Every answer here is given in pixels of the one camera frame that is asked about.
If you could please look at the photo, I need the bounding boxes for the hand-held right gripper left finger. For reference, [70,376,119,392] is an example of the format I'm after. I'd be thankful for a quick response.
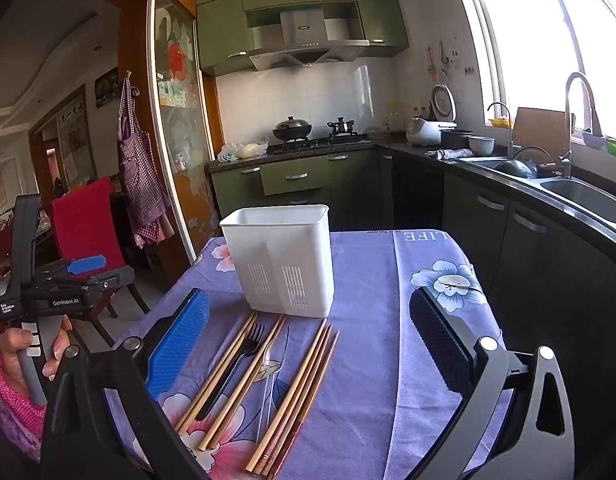
[40,287,211,480]

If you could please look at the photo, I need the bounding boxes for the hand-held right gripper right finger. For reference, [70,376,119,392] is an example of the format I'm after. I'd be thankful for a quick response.
[409,286,575,480]

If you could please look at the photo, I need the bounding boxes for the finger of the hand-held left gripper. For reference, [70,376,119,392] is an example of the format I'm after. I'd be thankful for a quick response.
[35,255,108,280]
[43,266,137,297]

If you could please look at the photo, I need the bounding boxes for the light wooden chopstick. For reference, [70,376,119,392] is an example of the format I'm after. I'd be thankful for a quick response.
[182,312,260,436]
[198,314,284,450]
[204,316,289,453]
[175,311,256,433]

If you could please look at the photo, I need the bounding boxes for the black plastic fork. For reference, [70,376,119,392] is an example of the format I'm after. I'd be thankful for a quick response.
[194,323,266,422]

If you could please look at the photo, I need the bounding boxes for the clear plastic spoon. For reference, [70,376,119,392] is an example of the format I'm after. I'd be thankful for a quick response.
[254,337,290,447]

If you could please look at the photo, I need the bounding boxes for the tan wooden chopstick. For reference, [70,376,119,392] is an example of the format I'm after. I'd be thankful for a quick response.
[245,318,328,472]

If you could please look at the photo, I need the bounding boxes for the brown red-ended chopstick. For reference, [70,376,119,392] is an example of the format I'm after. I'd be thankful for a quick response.
[270,329,340,477]
[258,324,334,476]

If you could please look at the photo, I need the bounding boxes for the white plastic utensil holder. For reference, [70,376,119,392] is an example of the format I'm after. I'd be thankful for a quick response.
[219,204,335,319]

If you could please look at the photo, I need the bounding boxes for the person's left forearm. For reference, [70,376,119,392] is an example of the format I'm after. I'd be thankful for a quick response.
[0,367,48,463]

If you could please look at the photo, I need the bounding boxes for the person's left hand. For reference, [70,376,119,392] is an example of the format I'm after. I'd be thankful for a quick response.
[0,315,74,401]

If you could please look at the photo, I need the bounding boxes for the red chair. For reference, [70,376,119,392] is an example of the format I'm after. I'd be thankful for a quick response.
[49,176,150,322]

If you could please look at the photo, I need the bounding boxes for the purple floral tablecloth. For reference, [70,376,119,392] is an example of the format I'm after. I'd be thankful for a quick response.
[105,230,514,480]

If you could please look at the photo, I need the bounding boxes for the checked apron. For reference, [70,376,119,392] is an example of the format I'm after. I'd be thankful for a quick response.
[116,72,175,251]

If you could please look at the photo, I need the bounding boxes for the dark sink base cabinets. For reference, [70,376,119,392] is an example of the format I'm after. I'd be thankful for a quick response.
[378,144,616,480]

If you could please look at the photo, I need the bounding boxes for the painted glass sliding door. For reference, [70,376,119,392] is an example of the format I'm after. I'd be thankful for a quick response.
[147,0,220,263]

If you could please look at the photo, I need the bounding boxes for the white plastic bag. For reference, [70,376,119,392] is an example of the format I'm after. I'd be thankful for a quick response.
[216,137,270,164]

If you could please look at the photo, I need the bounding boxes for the crumpled dish cloth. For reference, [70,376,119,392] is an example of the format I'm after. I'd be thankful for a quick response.
[424,148,472,162]

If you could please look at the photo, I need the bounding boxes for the dark pan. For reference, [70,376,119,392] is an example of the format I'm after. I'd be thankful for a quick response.
[492,157,540,180]

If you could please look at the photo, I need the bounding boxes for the green stove base cabinet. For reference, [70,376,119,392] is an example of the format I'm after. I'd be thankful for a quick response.
[209,148,395,232]

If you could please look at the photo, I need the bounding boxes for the pale bowl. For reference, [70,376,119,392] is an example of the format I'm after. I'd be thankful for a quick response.
[467,135,496,157]

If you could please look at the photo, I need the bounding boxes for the steel double sink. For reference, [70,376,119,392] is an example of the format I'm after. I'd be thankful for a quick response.
[457,155,616,237]

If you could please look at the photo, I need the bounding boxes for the black inner cooking pot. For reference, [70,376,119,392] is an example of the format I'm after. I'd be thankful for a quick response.
[440,129,475,150]

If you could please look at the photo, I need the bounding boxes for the white rice cooker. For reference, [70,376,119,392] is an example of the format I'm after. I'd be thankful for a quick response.
[406,84,458,147]

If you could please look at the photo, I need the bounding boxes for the small curved faucet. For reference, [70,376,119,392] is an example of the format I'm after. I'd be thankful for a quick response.
[486,102,515,161]

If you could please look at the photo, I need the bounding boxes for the black lidded wok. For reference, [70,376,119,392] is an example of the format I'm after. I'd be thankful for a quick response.
[271,115,313,142]

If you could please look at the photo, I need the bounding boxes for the clear oil bottle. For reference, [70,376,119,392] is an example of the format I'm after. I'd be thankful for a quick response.
[387,102,407,134]

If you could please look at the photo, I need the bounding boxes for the wooden cutting board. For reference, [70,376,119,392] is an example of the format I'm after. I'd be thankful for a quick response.
[512,107,575,164]

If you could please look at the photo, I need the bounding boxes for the gas stove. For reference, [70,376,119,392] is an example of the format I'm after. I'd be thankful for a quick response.
[267,132,375,155]

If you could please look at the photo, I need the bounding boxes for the small black pot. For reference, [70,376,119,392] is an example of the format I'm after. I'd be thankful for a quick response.
[326,116,357,137]

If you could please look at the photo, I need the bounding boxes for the tall steel faucet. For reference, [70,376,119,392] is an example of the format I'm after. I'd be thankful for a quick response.
[557,72,605,179]

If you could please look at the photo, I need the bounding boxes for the blue sponge holder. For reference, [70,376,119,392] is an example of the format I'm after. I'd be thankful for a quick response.
[581,128,609,150]

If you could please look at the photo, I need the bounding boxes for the green upper kitchen cabinets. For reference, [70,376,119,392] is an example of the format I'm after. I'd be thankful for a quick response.
[195,0,412,77]

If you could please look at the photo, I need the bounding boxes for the steel range hood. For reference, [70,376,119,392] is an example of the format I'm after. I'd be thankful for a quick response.
[247,9,371,72]

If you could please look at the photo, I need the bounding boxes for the wall poster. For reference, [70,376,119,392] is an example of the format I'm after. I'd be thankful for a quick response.
[55,87,99,187]

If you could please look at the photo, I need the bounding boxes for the dark framed wall picture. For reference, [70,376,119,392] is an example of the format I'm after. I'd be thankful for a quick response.
[94,70,120,109]

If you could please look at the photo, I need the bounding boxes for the wall-hung kitchen tools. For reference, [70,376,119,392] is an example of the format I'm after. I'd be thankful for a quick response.
[424,41,476,82]

